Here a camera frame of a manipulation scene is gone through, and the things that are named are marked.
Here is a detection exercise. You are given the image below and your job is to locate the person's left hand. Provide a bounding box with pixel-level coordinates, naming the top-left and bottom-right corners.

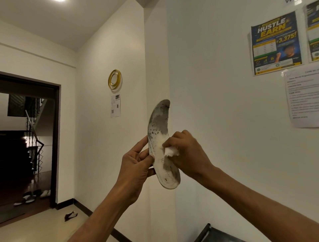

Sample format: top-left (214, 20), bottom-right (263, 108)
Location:
top-left (113, 135), bottom-right (156, 205)

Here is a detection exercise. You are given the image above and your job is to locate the person's right hand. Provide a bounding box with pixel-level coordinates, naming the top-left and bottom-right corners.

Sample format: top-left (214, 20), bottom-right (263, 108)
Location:
top-left (162, 130), bottom-right (217, 182)

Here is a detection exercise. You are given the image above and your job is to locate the white tissue wad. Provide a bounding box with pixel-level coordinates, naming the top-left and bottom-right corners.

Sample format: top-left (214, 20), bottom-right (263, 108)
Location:
top-left (163, 146), bottom-right (180, 157)

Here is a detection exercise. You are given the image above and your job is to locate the grey worn shoe insole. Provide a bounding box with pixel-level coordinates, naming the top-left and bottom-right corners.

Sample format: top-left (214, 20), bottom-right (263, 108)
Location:
top-left (147, 99), bottom-right (181, 190)

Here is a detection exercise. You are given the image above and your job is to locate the person's right forearm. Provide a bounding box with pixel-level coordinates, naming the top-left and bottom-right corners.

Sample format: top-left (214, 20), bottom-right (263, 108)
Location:
top-left (197, 167), bottom-right (319, 242)

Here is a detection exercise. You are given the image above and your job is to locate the person's left forearm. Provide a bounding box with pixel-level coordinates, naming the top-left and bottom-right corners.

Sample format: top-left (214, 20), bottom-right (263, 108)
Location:
top-left (68, 183), bottom-right (140, 242)

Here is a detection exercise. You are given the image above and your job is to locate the black chair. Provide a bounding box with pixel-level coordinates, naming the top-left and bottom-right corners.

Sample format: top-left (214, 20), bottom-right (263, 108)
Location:
top-left (194, 223), bottom-right (247, 242)

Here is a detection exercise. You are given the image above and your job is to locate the metal stair railing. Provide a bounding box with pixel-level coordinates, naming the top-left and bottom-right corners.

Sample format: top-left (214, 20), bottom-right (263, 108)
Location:
top-left (24, 98), bottom-right (48, 175)

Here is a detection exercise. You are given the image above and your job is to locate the white printed text sheet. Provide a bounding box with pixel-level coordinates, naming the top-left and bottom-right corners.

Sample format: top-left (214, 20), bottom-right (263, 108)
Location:
top-left (284, 65), bottom-right (319, 129)

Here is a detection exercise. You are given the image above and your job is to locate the dark blue yellow poster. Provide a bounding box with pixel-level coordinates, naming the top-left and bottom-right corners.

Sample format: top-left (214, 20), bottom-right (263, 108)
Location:
top-left (250, 10), bottom-right (304, 76)

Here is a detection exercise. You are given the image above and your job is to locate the green white poster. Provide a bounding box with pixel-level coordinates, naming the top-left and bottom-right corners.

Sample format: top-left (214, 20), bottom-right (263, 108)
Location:
top-left (303, 0), bottom-right (319, 63)

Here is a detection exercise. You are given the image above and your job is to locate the small white wall notice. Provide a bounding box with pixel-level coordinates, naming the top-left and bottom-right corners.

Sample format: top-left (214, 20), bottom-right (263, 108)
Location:
top-left (111, 94), bottom-right (121, 118)

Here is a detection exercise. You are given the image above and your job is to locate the gold ring wall ornament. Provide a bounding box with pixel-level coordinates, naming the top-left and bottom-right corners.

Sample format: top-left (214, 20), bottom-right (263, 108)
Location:
top-left (108, 69), bottom-right (122, 90)

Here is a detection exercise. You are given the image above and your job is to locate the dark door frame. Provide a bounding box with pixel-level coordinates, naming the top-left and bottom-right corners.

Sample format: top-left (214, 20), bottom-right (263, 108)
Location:
top-left (0, 71), bottom-right (61, 209)

